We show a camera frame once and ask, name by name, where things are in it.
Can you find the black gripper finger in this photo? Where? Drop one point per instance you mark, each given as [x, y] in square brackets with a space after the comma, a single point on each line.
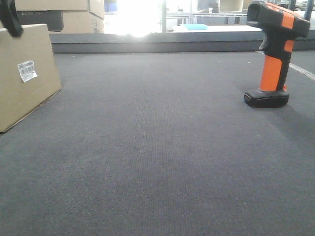
[9, 18]

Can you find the brown cardboard package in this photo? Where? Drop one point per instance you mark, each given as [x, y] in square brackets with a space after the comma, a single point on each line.
[18, 99]

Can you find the orange black barcode scanner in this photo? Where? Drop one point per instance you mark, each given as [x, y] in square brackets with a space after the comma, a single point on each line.
[281, 27]

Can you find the black box in background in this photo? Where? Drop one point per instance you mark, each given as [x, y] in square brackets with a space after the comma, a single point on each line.
[52, 18]

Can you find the white barcode label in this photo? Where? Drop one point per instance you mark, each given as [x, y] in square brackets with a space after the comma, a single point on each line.
[27, 71]

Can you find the stacked cardboard boxes background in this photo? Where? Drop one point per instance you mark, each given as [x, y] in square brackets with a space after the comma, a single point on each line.
[79, 16]

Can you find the light blue tray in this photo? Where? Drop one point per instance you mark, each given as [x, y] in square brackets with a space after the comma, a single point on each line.
[194, 26]

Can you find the white background table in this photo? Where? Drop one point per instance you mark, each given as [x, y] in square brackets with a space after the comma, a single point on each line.
[225, 28]

